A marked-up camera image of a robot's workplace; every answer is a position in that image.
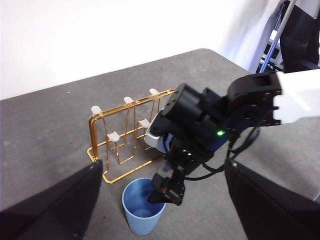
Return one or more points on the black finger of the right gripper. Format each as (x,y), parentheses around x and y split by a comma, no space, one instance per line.
(160,187)
(185,170)

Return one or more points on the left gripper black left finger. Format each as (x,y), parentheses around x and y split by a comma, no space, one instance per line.
(50,210)

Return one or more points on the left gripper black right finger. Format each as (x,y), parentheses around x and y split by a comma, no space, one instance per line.
(275,212)

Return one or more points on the blue ribbed plastic cup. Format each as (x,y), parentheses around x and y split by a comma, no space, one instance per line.
(142,225)

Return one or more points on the black equipment panel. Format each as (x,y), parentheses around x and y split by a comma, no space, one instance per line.
(300,42)

